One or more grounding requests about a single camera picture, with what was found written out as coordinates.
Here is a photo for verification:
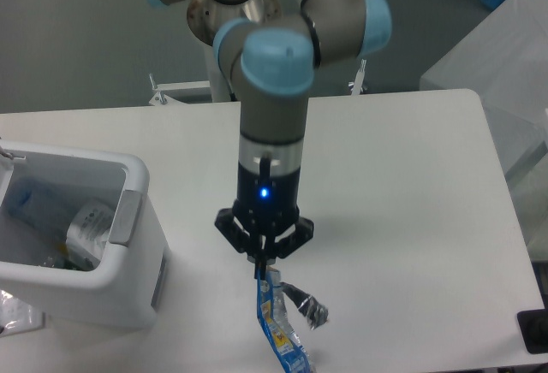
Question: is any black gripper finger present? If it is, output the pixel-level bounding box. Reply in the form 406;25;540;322
215;208;264;280
261;216;314;265

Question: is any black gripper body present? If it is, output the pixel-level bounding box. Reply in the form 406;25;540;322
232;164;301;235

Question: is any blue snack wrapper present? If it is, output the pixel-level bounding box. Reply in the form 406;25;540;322
256;266;329;372

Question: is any white plastic bag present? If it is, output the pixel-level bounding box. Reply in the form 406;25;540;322
66;198;115;270

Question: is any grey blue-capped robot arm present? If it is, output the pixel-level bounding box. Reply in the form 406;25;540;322
212;0;392;279

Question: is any white open trash can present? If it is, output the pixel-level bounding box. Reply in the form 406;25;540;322
1;140;170;329

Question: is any metal table clamp bolt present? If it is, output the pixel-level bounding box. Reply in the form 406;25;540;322
348;59;367;96

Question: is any clear plastic sheet under bin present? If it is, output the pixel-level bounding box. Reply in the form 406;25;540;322
1;290;45;338

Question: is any black device at table edge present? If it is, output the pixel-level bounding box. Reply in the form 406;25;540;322
517;309;547;354

